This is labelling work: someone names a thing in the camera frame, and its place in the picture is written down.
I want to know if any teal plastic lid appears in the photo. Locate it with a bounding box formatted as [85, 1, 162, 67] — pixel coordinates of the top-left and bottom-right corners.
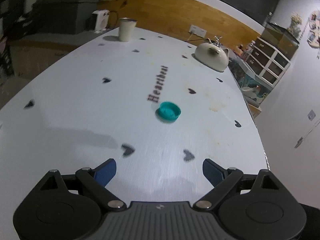
[156, 101, 181, 122]

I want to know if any teal patterned storage box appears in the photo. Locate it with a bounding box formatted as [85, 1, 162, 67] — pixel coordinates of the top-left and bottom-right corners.
[228, 56, 272, 107]

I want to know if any white drawer organizer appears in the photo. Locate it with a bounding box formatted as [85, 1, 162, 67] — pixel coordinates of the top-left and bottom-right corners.
[246, 37, 291, 87]

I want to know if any white cat-shaped ceramic pot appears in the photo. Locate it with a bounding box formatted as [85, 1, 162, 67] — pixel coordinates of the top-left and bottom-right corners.
[194, 36, 229, 73]

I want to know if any glass aquarium tank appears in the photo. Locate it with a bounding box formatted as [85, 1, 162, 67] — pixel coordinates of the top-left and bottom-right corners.
[260, 22, 299, 60]

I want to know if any white metal cup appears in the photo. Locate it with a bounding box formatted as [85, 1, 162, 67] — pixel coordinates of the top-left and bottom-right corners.
[118, 17, 137, 42]

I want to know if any small white heater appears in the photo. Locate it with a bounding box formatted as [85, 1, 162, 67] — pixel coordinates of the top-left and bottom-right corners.
[90, 10, 110, 32]

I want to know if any grey dark side cabinet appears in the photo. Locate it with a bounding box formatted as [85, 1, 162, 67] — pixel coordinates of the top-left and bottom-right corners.
[8, 0, 98, 40]

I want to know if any dried flower vase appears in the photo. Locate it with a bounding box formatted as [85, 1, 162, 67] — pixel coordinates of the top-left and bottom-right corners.
[287, 13, 302, 38]

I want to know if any white wall socket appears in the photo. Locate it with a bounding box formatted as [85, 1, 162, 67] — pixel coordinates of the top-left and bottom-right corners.
[189, 25, 207, 38]

